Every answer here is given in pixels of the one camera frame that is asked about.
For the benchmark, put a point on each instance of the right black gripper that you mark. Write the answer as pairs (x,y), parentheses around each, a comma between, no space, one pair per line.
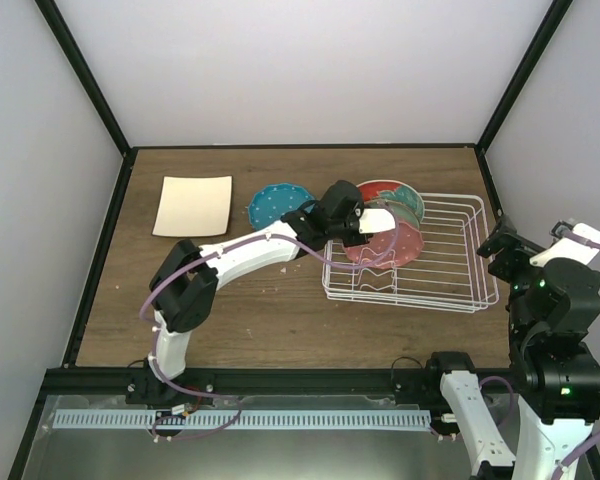
(498,241)

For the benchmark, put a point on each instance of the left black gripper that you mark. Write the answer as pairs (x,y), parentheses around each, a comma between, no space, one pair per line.
(355,240)

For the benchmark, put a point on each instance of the red teal flower plate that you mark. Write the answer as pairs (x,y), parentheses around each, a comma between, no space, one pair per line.
(395,191)

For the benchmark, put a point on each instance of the white wire dish rack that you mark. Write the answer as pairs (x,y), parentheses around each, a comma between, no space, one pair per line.
(447,275)

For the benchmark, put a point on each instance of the blue dotted scalloped plate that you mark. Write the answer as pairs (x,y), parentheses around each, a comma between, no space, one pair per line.
(275,200)

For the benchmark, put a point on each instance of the mint green flower plate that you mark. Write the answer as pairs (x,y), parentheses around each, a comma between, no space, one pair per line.
(404,213)

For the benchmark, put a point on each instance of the pink dotted scalloped plate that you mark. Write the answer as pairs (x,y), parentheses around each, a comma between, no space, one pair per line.
(389,249)

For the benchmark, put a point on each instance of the beige square plate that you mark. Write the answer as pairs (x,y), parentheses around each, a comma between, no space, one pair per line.
(193,207)

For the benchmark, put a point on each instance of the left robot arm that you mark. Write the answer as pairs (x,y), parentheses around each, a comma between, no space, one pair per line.
(183,289)

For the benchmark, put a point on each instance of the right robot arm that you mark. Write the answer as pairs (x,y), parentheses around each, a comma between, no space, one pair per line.
(554,297)

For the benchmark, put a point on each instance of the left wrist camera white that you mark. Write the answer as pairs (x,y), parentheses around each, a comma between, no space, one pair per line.
(376,220)

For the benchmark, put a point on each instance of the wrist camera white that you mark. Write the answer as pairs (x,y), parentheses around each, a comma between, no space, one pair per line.
(376,220)
(575,241)

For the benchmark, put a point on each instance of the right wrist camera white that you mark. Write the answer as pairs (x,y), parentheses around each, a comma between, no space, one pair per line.
(575,241)

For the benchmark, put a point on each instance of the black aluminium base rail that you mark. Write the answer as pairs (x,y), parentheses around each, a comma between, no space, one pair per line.
(140,386)

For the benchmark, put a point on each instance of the white slotted cable duct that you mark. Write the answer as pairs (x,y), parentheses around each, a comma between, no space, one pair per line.
(207,420)

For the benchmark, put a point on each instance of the black enclosure frame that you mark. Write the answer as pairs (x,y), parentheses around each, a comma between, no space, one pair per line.
(60,29)

